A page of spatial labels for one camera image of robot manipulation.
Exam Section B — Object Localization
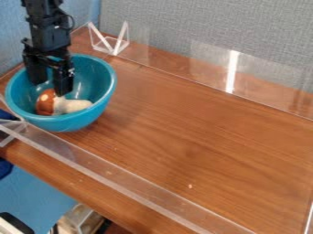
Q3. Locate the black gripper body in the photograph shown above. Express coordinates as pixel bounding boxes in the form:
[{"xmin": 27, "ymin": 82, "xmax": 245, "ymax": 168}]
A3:
[{"xmin": 21, "ymin": 15, "xmax": 75, "ymax": 69}]

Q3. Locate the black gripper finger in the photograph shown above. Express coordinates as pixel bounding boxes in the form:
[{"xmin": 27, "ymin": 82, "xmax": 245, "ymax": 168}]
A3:
[
  {"xmin": 52, "ymin": 68, "xmax": 75, "ymax": 97},
  {"xmin": 22, "ymin": 55, "xmax": 48, "ymax": 85}
]

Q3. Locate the brown white plush mushroom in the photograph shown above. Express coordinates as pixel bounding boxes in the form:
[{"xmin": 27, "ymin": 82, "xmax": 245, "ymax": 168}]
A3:
[{"xmin": 36, "ymin": 89, "xmax": 92, "ymax": 116}]

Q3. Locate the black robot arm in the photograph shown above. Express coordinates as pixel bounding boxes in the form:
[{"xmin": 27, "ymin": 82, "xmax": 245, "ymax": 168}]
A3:
[{"xmin": 21, "ymin": 0, "xmax": 75, "ymax": 96}]

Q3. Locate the blue bowl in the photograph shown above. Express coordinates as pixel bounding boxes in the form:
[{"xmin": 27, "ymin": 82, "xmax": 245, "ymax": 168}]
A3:
[{"xmin": 5, "ymin": 54, "xmax": 117, "ymax": 132}]

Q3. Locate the blue cloth object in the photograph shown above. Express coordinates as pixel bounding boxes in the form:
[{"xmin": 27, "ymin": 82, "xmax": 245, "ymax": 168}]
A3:
[{"xmin": 0, "ymin": 109, "xmax": 18, "ymax": 180}]

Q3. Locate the clear acrylic front barrier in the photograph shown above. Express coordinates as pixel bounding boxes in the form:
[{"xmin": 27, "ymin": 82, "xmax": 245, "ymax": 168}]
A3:
[{"xmin": 0, "ymin": 120, "xmax": 255, "ymax": 234}]

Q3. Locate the black white object below table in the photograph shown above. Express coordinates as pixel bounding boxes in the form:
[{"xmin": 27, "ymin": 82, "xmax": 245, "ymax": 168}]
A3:
[{"xmin": 0, "ymin": 212, "xmax": 35, "ymax": 234}]

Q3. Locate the clear acrylic corner bracket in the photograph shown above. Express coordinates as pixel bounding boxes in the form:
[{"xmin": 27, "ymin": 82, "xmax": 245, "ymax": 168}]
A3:
[{"xmin": 87, "ymin": 22, "xmax": 130, "ymax": 56}]

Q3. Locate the clear acrylic left bracket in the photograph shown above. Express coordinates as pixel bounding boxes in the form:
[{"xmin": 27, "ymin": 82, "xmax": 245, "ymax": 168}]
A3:
[{"xmin": 0, "ymin": 115, "xmax": 27, "ymax": 146}]

